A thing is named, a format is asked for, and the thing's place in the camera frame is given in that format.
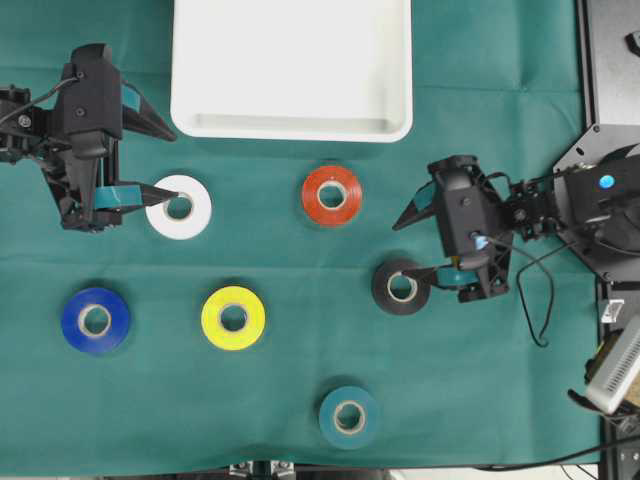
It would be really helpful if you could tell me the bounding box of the teal tape roll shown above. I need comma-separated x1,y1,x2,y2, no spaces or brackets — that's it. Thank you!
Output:
318,386,381,450

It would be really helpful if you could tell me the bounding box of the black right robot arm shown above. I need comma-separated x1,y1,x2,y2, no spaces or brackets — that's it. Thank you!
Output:
393,124,639,302

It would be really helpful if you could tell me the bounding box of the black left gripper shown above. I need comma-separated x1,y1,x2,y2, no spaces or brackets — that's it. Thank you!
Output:
38,74,178,231

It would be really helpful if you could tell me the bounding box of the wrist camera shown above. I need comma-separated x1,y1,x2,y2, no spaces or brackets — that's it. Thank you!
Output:
434,155,487,257
55,43,123,160

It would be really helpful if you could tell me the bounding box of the grey perforated device box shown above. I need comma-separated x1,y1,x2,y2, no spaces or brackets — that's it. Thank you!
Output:
586,327,639,414

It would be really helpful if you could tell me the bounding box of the black cable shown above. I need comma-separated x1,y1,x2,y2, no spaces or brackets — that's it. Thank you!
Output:
479,234,591,349

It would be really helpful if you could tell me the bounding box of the white tape roll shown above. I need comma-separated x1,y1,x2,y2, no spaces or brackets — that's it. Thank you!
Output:
145,175,213,240

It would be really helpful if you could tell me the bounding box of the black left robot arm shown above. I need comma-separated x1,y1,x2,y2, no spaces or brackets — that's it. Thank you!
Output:
1,68,178,232

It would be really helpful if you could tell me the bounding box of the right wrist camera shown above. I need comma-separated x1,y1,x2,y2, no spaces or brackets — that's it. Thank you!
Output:
434,155,487,257

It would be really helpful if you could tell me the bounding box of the black tape roll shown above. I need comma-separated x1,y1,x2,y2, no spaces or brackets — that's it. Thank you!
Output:
371,258,430,315

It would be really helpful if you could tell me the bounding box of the blue tape roll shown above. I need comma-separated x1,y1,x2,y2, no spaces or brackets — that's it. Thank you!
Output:
60,287,131,355

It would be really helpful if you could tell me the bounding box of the yellow tape roll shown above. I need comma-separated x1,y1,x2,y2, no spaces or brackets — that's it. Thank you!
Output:
201,286,266,351

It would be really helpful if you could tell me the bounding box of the white plastic tray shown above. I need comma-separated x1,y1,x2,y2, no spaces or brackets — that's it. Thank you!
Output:
170,1,413,143

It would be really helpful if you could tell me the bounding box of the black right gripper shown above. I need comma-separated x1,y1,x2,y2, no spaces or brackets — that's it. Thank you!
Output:
392,157,513,303

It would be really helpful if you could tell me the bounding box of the red tape roll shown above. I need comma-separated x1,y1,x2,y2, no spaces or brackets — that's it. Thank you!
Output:
301,165,363,227

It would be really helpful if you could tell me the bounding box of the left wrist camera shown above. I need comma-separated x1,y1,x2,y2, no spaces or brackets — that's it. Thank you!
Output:
55,43,123,160

